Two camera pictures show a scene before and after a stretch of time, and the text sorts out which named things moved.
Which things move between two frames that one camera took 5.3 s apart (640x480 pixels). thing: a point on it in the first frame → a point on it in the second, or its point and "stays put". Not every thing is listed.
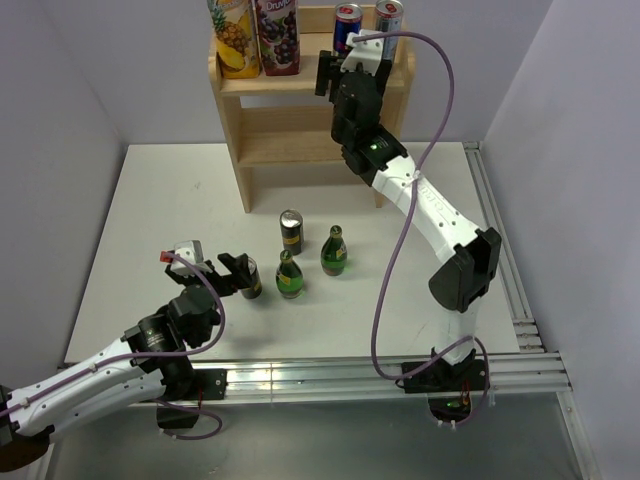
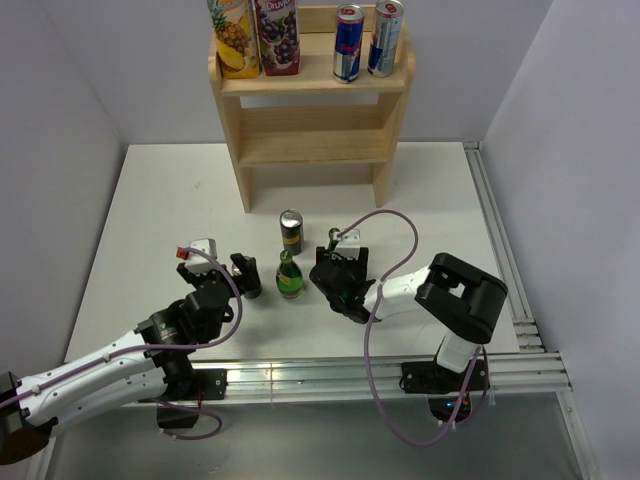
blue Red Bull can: x=348 y=20 stays put
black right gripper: x=328 y=70 → x=360 y=265
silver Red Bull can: x=389 y=17 stays put
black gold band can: x=256 y=286 stays put
